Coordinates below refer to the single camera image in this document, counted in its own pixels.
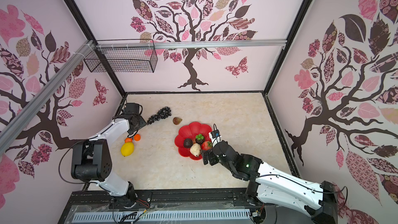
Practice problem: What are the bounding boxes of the red strawberry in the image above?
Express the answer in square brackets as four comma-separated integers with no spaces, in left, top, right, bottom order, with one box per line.
[201,141,213,150]

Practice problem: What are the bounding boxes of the cream white pear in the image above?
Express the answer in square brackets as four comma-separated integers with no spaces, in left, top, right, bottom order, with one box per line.
[190,143,201,157]

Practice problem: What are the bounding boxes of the dark mangosteen green leaves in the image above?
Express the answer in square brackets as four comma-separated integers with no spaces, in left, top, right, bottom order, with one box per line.
[195,134,205,145]

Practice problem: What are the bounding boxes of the dark avocado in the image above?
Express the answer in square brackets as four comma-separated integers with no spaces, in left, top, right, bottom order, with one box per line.
[183,139,194,148]

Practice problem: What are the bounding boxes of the yellow lemon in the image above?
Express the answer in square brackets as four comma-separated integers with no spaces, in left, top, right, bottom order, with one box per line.
[120,142,135,157]

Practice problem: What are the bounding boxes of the red flower-shaped bowl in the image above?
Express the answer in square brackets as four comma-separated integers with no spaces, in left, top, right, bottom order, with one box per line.
[174,122,212,160]

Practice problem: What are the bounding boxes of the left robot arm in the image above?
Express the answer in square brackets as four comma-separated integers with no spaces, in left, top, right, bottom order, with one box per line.
[68,103,146,208]

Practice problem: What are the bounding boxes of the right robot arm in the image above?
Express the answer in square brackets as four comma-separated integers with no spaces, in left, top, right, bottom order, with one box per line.
[201,141,340,224]

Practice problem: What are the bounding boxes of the dark grape bunch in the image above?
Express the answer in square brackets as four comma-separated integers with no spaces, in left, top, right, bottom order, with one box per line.
[147,106,172,125]

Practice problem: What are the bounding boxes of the brown green fig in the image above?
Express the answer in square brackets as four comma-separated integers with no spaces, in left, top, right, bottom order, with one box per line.
[173,117,182,125]

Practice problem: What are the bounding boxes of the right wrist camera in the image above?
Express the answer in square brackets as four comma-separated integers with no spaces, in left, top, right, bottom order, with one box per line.
[209,130,222,147]

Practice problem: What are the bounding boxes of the black wire basket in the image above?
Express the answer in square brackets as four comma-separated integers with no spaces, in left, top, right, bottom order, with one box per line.
[84,39,158,73]

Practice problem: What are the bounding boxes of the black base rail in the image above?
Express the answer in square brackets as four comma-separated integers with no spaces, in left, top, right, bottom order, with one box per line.
[59,188,314,224]

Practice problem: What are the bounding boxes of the white cable duct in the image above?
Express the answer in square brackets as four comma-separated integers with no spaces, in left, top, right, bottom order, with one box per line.
[66,209,251,224]

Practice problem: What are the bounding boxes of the aluminium rail back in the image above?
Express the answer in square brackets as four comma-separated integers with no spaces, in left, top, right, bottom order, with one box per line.
[96,39,287,49]

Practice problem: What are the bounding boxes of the aluminium rail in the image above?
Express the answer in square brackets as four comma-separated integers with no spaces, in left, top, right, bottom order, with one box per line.
[1,40,95,154]
[96,39,287,49]

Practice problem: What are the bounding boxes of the aluminium rail left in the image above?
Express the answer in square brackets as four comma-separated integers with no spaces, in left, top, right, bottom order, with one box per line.
[1,40,95,154]

